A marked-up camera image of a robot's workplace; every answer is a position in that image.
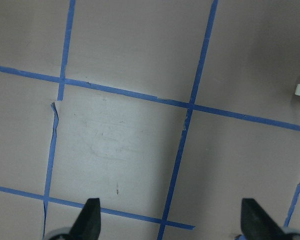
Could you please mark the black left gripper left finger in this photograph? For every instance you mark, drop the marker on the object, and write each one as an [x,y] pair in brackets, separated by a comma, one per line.
[88,223]

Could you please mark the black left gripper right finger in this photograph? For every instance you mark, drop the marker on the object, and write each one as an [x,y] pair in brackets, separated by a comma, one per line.
[256,224]

